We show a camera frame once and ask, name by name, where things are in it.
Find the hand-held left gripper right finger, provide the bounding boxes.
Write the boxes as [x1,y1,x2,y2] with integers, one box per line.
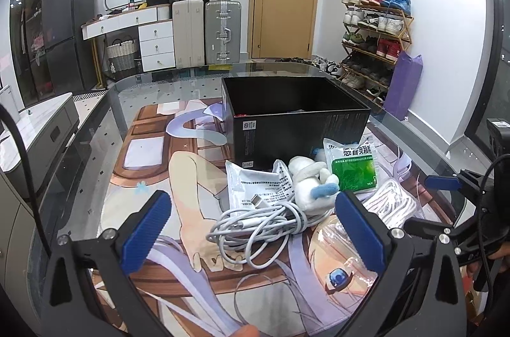
[334,189,469,337]

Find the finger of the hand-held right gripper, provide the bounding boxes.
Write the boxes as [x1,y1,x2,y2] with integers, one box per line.
[403,216,465,243]
[424,170,485,199]

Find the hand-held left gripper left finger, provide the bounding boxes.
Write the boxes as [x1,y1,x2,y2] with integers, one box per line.
[40,189,176,337]

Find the white rope coil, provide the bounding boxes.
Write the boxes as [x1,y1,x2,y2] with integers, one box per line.
[361,179,418,231]

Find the green white packet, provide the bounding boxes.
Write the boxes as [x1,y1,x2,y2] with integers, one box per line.
[322,138,379,196]

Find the white plush toy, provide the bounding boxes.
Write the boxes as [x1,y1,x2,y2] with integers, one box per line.
[288,150,340,212]

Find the white charging cable bundle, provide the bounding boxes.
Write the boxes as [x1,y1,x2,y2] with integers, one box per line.
[206,194,316,270]

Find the white printed pouch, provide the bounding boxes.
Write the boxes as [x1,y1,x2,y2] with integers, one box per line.
[225,159,297,215]

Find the black cardboard box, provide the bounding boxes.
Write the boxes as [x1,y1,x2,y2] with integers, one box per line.
[221,76,372,172]

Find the person's left hand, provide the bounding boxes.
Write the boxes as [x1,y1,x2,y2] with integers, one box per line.
[223,324,259,337]

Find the printed desk mat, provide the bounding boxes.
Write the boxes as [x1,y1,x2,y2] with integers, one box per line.
[93,98,471,337]

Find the purple bag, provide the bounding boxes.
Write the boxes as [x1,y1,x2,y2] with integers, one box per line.
[383,51,424,121]

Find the grey marble-top cabinet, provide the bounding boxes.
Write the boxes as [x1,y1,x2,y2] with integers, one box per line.
[0,92,80,199]

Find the black white sneakers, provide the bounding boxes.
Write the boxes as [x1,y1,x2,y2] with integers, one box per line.
[311,54,348,79]

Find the wooden shoe rack with shoes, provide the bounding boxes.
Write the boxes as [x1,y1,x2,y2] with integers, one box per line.
[340,0,413,101]

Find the wicker basket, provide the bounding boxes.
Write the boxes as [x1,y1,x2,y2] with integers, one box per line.
[106,38,140,72]

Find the white vanity desk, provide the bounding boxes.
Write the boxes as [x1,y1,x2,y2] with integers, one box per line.
[82,6,176,73]

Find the white appliance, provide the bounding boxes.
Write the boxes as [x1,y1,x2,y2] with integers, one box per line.
[0,86,18,115]

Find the beige suitcase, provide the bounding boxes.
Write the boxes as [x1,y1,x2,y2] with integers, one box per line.
[172,0,206,69]

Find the silver suitcase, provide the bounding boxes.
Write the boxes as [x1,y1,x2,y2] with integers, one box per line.
[204,0,243,66]

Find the dark grey fridge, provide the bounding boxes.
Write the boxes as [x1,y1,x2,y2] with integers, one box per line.
[42,0,98,93]

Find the glass display cabinet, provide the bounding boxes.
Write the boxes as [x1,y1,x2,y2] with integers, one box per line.
[8,0,56,109]

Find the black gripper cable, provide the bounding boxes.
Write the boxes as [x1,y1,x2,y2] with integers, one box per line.
[0,104,53,259]

